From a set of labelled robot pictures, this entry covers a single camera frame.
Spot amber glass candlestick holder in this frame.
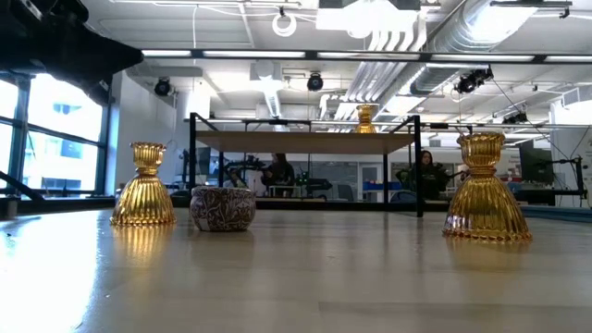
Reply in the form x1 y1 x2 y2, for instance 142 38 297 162
441 131 534 242
353 104 380 135
109 141 178 228

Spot person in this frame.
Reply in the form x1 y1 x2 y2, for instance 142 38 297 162
395 149 452 201
261 153 296 199

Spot white ceiling light fixture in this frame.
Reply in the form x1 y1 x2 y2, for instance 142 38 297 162
315 0 429 53

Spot dark window frame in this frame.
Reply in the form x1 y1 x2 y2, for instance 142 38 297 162
0 68 117 198

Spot blue storage bins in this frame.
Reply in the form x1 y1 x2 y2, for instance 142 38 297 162
362 180 401 193

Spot patterned ceramic bowl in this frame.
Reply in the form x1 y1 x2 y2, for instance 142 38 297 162
189 185 257 233

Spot black monitor screen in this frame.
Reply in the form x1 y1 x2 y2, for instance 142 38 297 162
517 138 556 186

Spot white hanging ring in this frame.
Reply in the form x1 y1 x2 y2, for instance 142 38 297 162
271 12 298 39

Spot long rig light bar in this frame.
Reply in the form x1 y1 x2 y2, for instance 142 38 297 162
138 48 592 65

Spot wooden shelf black metal legs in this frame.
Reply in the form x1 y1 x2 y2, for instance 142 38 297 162
188 112 425 218

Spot black aluminium rig frame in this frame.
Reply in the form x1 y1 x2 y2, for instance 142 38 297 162
0 169 592 222

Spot black ceiling camera mount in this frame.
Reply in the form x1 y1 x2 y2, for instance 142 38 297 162
453 66 495 95

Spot black equipment stand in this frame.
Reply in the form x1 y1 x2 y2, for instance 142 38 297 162
511 155 589 208

